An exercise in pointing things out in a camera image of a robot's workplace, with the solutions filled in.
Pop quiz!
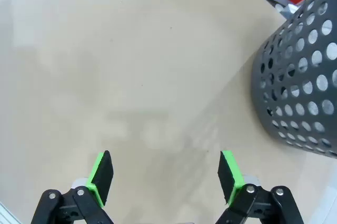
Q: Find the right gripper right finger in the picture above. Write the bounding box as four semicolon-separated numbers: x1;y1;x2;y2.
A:
215;150;305;224

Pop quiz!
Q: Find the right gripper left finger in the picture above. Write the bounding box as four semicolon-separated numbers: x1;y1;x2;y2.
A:
31;150;115;224

